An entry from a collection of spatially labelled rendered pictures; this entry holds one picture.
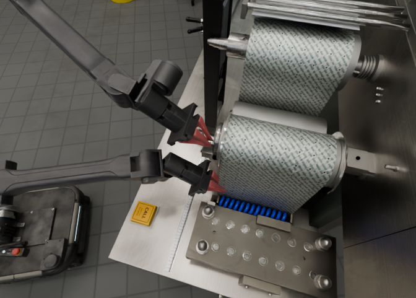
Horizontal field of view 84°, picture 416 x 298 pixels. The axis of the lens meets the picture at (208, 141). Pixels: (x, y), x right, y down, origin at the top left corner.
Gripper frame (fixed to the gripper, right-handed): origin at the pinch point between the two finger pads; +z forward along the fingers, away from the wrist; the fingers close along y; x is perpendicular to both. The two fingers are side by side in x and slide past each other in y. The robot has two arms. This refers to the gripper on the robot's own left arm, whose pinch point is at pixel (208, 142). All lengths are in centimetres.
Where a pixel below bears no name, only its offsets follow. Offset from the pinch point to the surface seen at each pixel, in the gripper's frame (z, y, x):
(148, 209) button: 7.1, 14.0, -34.6
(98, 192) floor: 17, -7, -152
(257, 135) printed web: 2.9, 0.5, 13.6
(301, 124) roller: 17.0, -11.3, 15.6
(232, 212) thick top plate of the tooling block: 20.9, 11.0, -7.7
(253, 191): 18.3, 6.1, 1.4
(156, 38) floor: 1, -204, -174
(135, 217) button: 4.6, 17.6, -36.8
